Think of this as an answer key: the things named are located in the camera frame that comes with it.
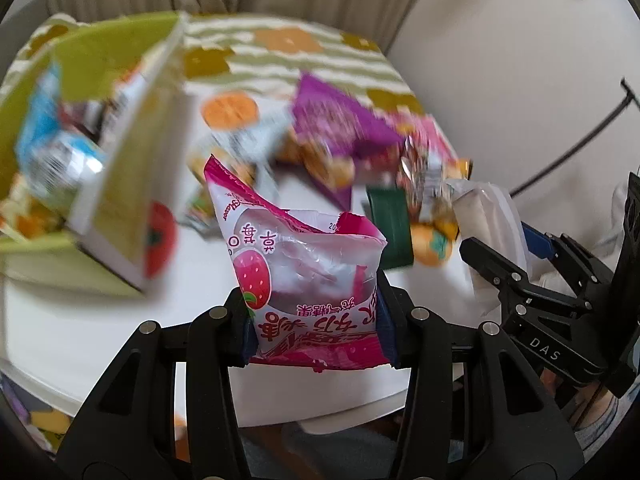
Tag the striped floral bedspread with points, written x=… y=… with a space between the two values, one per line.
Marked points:
x=221 y=53

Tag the silver blue snack bag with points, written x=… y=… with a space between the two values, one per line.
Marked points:
x=56 y=159

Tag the colourful barcode snack bag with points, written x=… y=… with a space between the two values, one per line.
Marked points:
x=421 y=175

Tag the dark green snack bar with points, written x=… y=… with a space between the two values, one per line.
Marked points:
x=389 y=213

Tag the silver grey snack packet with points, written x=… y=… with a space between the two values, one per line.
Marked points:
x=246 y=152

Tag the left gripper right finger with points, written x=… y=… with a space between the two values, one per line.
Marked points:
x=475 y=408

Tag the white orange-print tray cloth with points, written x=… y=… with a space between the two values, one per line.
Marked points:
x=56 y=343

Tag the purple snack packet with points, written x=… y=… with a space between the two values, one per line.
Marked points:
x=324 y=114

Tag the green cardboard box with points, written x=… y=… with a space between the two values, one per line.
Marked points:
x=100 y=245

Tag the pink strawberry candy bag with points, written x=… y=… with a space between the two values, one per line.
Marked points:
x=309 y=280

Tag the cream white chip bag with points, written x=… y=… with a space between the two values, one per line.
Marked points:
x=487 y=212

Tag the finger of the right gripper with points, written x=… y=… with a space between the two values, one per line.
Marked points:
x=576 y=269
x=491 y=273

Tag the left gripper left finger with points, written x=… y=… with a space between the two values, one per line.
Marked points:
x=163 y=408

